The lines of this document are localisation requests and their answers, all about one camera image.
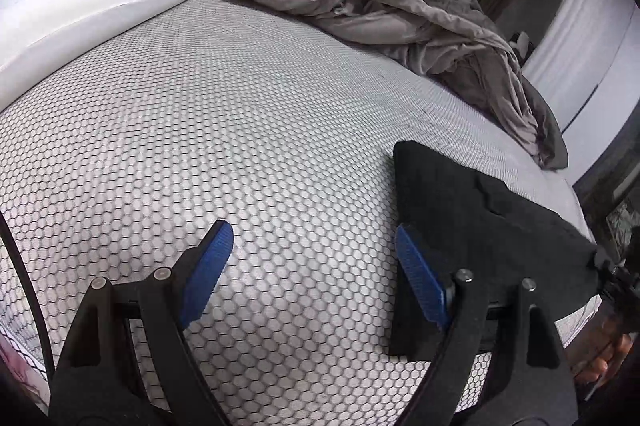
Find person's right hand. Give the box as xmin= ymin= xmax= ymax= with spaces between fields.
xmin=575 ymin=333 xmax=636 ymax=389

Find dark cabinet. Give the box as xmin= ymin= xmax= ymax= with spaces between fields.
xmin=570 ymin=96 xmax=640 ymax=257

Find white curtain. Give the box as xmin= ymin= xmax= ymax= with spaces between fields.
xmin=520 ymin=0 xmax=640 ymax=177

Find black pants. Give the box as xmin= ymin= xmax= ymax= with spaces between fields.
xmin=389 ymin=140 xmax=608 ymax=362

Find black cable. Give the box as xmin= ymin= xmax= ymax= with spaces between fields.
xmin=0 ymin=206 xmax=53 ymax=377

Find bed with honeycomb cover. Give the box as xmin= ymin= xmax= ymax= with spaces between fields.
xmin=0 ymin=0 xmax=606 ymax=426

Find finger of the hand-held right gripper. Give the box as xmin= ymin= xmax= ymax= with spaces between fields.
xmin=594 ymin=246 xmax=623 ymax=292

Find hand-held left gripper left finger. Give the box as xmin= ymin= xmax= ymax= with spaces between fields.
xmin=48 ymin=220 xmax=235 ymax=426

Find white chair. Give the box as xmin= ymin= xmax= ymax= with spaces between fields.
xmin=510 ymin=31 xmax=532 ymax=62

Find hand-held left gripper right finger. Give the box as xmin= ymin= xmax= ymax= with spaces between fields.
xmin=395 ymin=225 xmax=581 ymax=426

